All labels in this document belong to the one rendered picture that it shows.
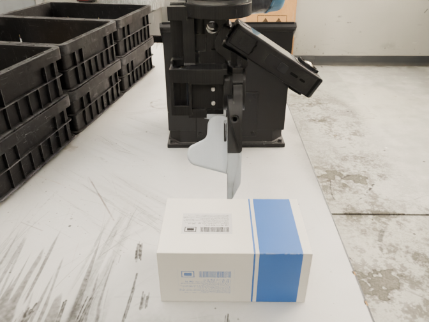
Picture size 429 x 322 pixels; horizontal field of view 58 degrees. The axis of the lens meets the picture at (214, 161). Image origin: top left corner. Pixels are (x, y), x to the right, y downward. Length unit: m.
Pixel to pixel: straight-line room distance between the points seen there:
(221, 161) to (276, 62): 0.12
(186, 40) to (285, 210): 0.29
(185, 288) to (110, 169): 0.40
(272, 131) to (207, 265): 0.48
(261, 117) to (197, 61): 0.50
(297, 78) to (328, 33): 3.72
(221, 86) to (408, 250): 1.53
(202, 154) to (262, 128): 0.51
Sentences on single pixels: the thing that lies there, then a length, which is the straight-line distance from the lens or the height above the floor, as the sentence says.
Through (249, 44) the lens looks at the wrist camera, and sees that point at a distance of 0.42.
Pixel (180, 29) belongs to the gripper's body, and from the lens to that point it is 0.44.
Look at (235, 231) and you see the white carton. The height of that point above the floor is 0.79.
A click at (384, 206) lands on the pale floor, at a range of 2.08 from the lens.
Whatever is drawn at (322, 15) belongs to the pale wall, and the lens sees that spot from 4.10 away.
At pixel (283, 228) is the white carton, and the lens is 0.56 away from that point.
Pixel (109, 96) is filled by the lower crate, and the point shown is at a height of 0.73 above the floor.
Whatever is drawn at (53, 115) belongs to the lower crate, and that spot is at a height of 0.80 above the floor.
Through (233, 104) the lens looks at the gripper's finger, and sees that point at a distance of 0.41.
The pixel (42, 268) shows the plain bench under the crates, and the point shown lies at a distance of 0.67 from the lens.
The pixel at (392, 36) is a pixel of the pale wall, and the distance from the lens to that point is 4.36.
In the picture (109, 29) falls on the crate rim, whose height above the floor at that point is 0.92.
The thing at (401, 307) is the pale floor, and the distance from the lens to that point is 1.62.
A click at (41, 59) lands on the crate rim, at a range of 0.89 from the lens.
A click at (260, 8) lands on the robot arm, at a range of 1.00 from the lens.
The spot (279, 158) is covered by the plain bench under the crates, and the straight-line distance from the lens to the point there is 0.90.
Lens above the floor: 1.14
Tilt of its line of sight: 30 degrees down
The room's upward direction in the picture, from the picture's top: straight up
